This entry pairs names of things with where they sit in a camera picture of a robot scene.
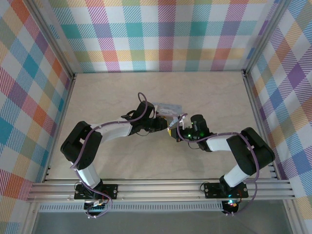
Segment blue cartoon tin box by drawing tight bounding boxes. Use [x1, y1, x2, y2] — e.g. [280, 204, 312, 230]
[153, 101, 184, 129]

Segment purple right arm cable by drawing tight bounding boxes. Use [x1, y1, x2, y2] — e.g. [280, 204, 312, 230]
[176, 112, 259, 216]

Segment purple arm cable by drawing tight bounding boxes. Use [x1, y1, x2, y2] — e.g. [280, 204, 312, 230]
[176, 112, 259, 216]
[70, 92, 158, 219]

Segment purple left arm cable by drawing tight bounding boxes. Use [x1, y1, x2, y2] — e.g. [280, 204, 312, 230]
[70, 92, 158, 219]

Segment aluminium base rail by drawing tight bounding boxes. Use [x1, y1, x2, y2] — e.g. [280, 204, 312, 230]
[26, 178, 297, 203]

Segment aluminium side rail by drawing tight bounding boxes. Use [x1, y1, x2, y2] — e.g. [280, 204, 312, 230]
[42, 74, 77, 183]
[242, 73, 282, 180]

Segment grey slotted cable duct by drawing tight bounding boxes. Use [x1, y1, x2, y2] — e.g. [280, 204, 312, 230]
[39, 201, 224, 212]

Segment aluminium corner post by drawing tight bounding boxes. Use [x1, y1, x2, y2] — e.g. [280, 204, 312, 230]
[28, 0, 77, 80]
[243, 0, 291, 77]

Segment aluminium frame leg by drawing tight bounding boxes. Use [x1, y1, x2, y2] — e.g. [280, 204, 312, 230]
[22, 201, 41, 234]
[283, 199, 300, 234]

